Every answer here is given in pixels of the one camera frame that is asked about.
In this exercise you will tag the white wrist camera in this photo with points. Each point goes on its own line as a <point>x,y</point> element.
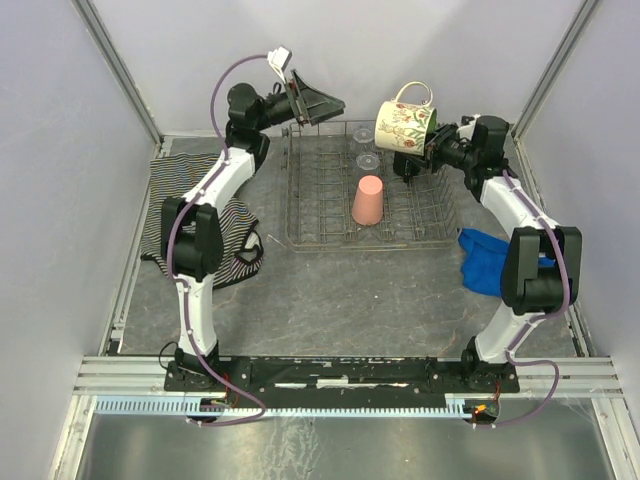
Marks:
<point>467,126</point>
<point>278,59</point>

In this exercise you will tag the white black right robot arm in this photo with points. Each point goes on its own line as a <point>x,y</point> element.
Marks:
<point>540,276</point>

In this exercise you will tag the christmas mug green inside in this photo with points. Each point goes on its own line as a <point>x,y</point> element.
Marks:
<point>403,127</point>

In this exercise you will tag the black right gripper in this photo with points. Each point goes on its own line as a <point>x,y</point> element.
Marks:
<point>433,150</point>

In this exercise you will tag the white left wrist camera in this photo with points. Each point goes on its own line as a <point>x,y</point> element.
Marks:
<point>278,59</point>

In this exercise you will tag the blue microfibre cloth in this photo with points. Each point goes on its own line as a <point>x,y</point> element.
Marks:
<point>495,267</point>

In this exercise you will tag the salmon pink plastic cup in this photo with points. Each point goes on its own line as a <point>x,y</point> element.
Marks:
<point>367,207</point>

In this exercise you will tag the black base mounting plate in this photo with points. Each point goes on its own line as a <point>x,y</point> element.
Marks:
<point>264,375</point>

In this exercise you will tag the clear plastic cup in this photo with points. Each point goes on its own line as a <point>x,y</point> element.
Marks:
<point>367,162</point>
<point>363,137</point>

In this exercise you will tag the grey wire dish rack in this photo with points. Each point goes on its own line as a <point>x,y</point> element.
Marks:
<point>344,194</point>

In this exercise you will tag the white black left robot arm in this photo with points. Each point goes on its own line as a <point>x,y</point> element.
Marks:
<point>192,243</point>

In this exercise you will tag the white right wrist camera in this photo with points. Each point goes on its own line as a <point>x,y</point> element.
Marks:
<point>467,126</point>

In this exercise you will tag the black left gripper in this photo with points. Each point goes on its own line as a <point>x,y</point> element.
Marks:
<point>298,100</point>

